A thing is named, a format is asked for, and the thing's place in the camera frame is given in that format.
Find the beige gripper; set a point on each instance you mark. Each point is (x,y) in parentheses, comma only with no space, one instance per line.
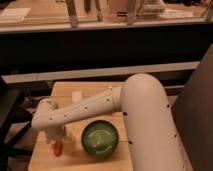
(69,136)

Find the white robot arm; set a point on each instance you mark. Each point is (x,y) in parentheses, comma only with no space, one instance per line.
(154,141)

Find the green ceramic bowl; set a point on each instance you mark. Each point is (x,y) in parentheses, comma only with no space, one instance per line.
(100,139)

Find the black chair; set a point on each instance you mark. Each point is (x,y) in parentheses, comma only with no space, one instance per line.
(11,112)

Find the white paper sheet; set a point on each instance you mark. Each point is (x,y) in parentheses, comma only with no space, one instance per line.
(13,15)

